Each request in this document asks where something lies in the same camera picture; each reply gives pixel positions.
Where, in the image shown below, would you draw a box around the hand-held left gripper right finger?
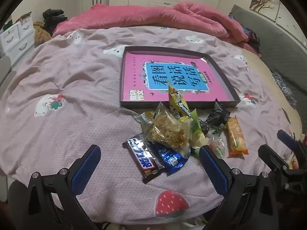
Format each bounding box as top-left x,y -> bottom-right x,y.
199,145 -> 279,230

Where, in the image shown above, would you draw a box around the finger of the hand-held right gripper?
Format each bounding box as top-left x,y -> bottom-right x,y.
277,129 -> 300,152
258,144 -> 292,175

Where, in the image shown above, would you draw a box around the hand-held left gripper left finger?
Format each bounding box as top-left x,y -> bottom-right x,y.
25,144 -> 102,230

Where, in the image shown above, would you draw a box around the small clear candy wrapper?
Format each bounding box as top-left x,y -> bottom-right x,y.
207,129 -> 227,159

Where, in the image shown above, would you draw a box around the orange biscuit packet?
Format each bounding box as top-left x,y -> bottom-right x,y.
224,116 -> 249,158

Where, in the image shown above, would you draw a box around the blue foil snack packet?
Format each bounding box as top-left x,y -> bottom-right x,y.
150,142 -> 189,176

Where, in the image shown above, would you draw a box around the light green snack packet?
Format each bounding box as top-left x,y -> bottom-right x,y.
185,109 -> 209,159

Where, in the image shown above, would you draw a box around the black and green snack packet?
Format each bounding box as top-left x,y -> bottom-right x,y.
200,99 -> 231,135

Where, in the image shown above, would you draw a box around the brown chocolate bar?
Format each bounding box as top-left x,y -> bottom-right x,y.
122,138 -> 166,185

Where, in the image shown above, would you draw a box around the clear crispy rice snack packet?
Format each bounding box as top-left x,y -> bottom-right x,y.
141,103 -> 192,160

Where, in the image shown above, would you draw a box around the long yellow snack packet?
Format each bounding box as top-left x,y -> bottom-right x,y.
167,81 -> 192,122

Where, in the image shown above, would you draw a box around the dark shallow box tray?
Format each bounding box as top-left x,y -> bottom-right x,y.
119,46 -> 241,109

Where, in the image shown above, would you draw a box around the grey patterned cloth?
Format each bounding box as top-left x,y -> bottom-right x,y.
272,72 -> 298,106

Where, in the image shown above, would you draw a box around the beige mattress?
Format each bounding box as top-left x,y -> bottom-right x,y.
236,45 -> 304,137

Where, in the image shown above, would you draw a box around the printed mauve bedsheet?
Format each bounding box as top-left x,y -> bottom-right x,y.
0,25 -> 303,226

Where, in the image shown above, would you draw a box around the grey quilted headboard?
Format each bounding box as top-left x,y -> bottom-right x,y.
230,4 -> 307,130

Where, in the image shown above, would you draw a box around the dark striped clothes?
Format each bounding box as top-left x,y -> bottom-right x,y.
241,25 -> 262,58

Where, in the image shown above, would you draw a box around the pink book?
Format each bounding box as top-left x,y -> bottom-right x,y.
123,49 -> 234,102

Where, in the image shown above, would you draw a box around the brown plush toy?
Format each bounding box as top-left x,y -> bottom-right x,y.
32,21 -> 52,47

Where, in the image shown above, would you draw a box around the white drawer unit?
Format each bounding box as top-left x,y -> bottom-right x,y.
0,12 -> 35,58

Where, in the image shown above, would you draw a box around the dark clothes pile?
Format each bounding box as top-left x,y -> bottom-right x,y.
43,8 -> 69,35

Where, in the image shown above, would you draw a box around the pink quilt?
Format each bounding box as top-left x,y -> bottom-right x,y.
51,1 -> 259,53

